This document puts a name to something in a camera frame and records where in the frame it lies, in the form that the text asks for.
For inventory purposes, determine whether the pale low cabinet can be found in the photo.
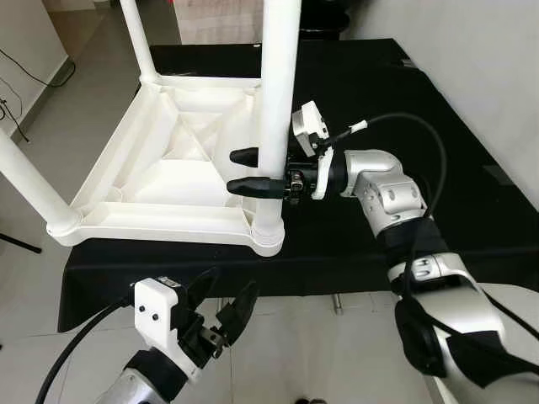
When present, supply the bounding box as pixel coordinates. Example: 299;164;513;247
173;0;266;45

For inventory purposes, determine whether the black tripod leg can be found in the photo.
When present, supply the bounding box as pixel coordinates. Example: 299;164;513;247
0;234;41;254

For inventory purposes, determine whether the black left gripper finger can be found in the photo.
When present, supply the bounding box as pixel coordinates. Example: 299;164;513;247
187;268;221;316
217;280;260;346

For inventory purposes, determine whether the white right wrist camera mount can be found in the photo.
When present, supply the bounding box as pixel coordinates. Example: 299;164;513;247
291;101;336;201

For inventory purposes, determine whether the white plastic children table top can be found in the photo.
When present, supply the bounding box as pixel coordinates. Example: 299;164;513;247
46;72;287;258

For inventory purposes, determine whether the black tablecloth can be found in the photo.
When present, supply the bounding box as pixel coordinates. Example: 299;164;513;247
57;38;539;333

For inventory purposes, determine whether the black round basin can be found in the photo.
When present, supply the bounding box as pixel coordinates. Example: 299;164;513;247
299;0;355;39

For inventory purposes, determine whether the black floor cable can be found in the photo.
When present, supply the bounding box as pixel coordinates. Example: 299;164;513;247
0;46;75;140

